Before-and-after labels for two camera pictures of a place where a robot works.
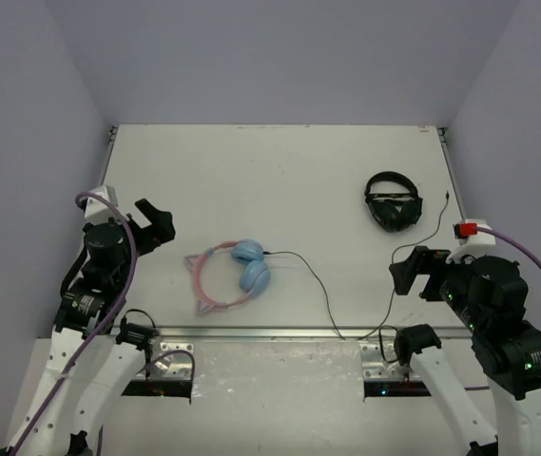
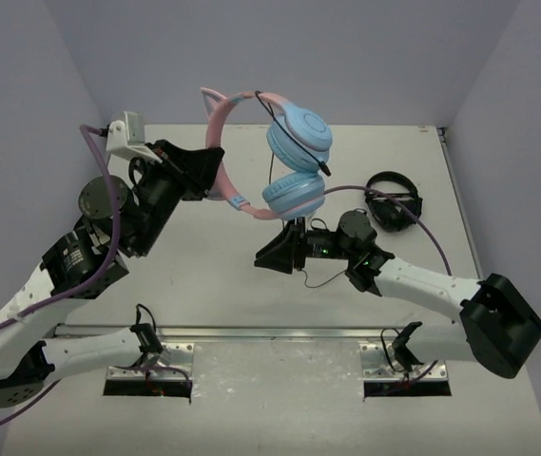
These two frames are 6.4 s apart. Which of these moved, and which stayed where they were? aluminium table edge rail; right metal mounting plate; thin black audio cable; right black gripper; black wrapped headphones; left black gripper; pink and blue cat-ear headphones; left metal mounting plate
Moved: thin black audio cable; right black gripper; pink and blue cat-ear headphones; left black gripper
Stayed: right metal mounting plate; left metal mounting plate; black wrapped headphones; aluminium table edge rail
